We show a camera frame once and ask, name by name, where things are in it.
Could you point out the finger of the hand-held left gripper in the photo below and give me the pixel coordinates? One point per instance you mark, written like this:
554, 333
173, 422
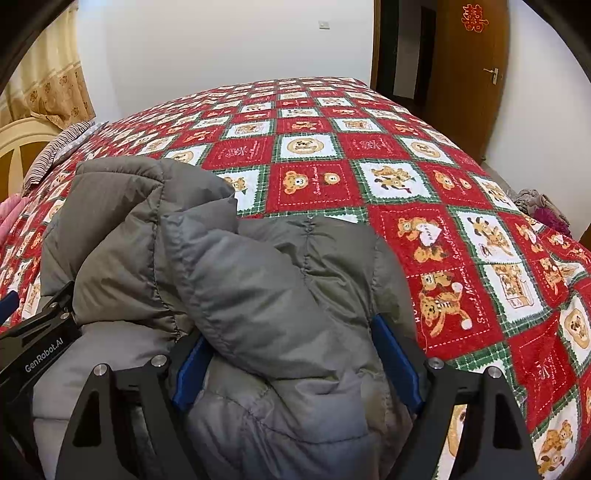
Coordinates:
9, 302

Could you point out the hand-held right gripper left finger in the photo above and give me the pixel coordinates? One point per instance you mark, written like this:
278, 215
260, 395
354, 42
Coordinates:
189, 374

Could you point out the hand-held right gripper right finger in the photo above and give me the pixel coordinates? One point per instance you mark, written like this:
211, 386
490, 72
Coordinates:
397, 364

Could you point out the grey puffer jacket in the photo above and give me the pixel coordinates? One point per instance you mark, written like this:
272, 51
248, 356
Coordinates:
258, 286

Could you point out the pile of crumpled clothes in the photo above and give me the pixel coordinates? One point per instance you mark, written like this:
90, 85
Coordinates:
542, 210

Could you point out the folded pink quilt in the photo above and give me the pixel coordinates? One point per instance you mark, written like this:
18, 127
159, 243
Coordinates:
8, 212

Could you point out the cream and brown headboard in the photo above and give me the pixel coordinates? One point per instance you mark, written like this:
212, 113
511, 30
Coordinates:
18, 143

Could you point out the striped grey pillow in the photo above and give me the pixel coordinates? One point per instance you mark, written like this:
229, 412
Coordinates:
64, 145

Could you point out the red printed bear blanket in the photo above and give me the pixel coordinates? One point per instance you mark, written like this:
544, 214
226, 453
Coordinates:
346, 152

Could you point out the beige patterned curtain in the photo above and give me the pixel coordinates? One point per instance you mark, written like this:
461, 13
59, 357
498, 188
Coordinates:
51, 87

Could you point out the brown wooden door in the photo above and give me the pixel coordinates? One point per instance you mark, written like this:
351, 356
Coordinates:
466, 83

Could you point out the red paper door decoration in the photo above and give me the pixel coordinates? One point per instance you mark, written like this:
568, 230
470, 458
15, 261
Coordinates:
473, 17

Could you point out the dark wooden door frame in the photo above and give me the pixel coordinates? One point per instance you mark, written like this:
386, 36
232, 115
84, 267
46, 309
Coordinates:
383, 46

